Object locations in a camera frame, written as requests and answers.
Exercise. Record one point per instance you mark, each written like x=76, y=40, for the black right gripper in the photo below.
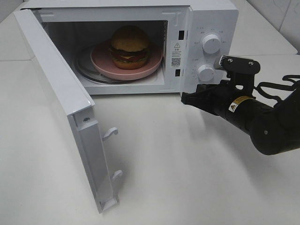
x=217, y=99

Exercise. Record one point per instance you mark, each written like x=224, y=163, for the white timer knob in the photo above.
x=205, y=73

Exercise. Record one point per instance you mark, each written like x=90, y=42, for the burger with bun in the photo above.
x=129, y=47

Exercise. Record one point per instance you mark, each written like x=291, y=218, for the pink round plate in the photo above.
x=103, y=63

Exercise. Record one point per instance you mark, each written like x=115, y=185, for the white microwave door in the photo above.
x=72, y=107

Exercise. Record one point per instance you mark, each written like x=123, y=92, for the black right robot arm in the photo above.
x=272, y=130

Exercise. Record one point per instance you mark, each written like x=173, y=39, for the upper white power knob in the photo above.
x=211, y=43

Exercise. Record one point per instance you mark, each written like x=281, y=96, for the white microwave oven body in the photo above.
x=176, y=26

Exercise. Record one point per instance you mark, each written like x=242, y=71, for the glass microwave turntable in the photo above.
x=84, y=66

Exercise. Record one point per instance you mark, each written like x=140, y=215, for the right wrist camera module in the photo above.
x=240, y=71

